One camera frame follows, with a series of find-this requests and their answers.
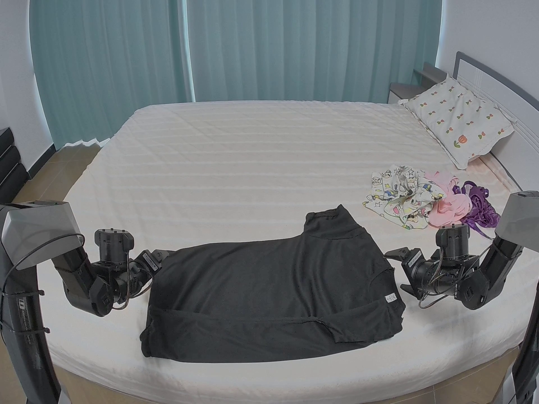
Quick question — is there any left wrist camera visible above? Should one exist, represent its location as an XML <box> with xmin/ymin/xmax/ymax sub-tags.
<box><xmin>93</xmin><ymin>228</ymin><xmax>135</xmax><ymax>264</ymax></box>

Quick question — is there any purple garment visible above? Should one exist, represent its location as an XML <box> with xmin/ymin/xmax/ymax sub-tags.
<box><xmin>453</xmin><ymin>180</ymin><xmax>502</xmax><ymax>240</ymax></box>

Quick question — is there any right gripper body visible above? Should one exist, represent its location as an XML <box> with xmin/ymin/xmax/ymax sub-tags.
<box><xmin>403</xmin><ymin>249</ymin><xmax>443</xmax><ymax>300</ymax></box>

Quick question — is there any white printed garment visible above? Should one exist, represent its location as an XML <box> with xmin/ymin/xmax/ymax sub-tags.
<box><xmin>363</xmin><ymin>164</ymin><xmax>449</xmax><ymax>230</ymax></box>

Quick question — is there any grey bedside table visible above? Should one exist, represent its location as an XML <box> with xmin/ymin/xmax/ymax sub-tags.
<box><xmin>389</xmin><ymin>61</ymin><xmax>447</xmax><ymax>104</ymax></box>

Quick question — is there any blue-green curtain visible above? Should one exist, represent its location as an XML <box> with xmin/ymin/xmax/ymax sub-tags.
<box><xmin>29</xmin><ymin>0</ymin><xmax>195</xmax><ymax>146</ymax></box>
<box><xmin>185</xmin><ymin>0</ymin><xmax>443</xmax><ymax>102</ymax></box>

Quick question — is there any pink garment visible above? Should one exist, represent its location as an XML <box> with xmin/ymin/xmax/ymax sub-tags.
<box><xmin>424</xmin><ymin>170</ymin><xmax>471</xmax><ymax>227</ymax></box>

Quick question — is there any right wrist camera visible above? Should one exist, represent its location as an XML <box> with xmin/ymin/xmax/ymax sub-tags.
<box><xmin>435</xmin><ymin>223</ymin><xmax>470</xmax><ymax>265</ymax></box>

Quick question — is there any black chest of drawers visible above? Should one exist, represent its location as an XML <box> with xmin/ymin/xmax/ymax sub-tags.
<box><xmin>0</xmin><ymin>127</ymin><xmax>27</xmax><ymax>203</ymax></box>

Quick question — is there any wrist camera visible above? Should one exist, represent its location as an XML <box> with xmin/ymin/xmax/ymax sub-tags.
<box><xmin>93</xmin><ymin>228</ymin><xmax>135</xmax><ymax>264</ymax></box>
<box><xmin>435</xmin><ymin>223</ymin><xmax>470</xmax><ymax>265</ymax></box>

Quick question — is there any black T-shirt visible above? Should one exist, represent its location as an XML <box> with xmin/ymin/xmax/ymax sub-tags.
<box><xmin>140</xmin><ymin>204</ymin><xmax>407</xmax><ymax>363</ymax></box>

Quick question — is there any bed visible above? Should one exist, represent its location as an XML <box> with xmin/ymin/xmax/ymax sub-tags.
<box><xmin>8</xmin><ymin>51</ymin><xmax>539</xmax><ymax>394</ymax></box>

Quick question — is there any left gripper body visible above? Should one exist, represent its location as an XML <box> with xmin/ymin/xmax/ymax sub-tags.
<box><xmin>127</xmin><ymin>249</ymin><xmax>167</xmax><ymax>295</ymax></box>

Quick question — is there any black cable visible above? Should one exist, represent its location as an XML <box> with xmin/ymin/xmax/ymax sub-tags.
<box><xmin>3</xmin><ymin>233</ymin><xmax>86</xmax><ymax>302</ymax></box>

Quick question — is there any white printed pillow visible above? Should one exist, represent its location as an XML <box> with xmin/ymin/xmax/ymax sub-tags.
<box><xmin>399</xmin><ymin>77</ymin><xmax>516</xmax><ymax>171</ymax></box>

